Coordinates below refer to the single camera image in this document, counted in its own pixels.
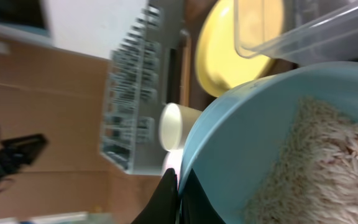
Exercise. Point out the grey dishwasher rack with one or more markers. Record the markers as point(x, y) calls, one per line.
point(144, 74)

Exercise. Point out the rice food waste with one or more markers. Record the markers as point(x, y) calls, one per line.
point(315, 179)

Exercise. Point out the light blue bowl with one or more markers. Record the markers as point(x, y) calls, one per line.
point(237, 137)

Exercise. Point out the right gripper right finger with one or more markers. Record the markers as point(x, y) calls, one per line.
point(195, 205)

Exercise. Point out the yellow plate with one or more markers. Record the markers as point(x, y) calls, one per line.
point(218, 66)

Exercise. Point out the dark brown serving tray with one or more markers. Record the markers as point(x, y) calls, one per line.
point(188, 62)

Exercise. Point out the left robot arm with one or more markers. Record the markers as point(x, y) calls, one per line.
point(17, 153)

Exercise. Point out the clear plastic bin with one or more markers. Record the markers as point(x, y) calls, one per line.
point(299, 31)

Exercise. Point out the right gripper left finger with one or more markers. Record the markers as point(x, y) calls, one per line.
point(162, 206)

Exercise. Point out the white cup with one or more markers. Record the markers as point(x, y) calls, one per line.
point(176, 122)

